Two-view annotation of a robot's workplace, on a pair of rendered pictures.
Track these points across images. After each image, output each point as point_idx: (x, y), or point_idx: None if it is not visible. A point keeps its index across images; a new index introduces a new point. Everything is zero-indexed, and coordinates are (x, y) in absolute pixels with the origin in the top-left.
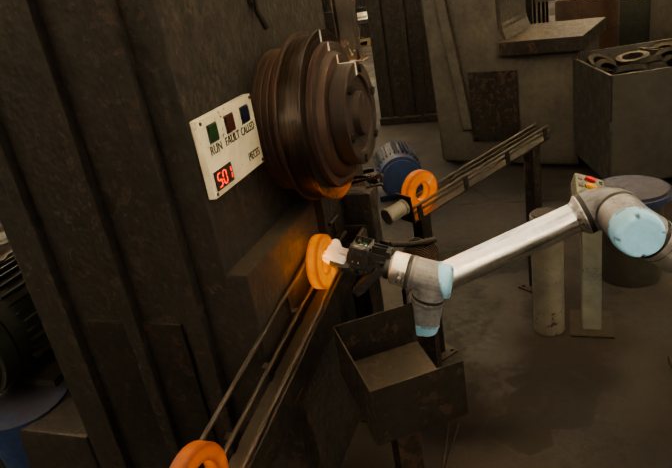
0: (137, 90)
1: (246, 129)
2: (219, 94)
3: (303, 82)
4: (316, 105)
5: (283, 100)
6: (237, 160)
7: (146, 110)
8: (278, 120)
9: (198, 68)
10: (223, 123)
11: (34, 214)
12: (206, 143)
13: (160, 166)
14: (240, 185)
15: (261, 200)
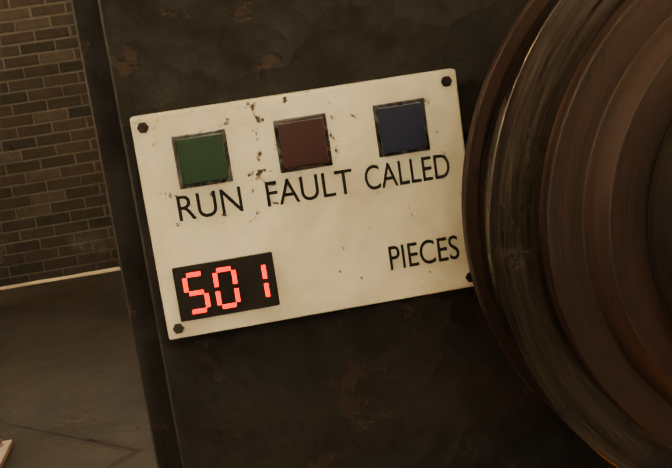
0: (85, 20)
1: (399, 174)
2: (313, 57)
3: (560, 52)
4: (596, 144)
5: (499, 106)
6: (317, 255)
7: (107, 71)
8: (478, 168)
9: None
10: (270, 140)
11: None
12: (162, 183)
13: (125, 213)
14: (350, 329)
15: (461, 396)
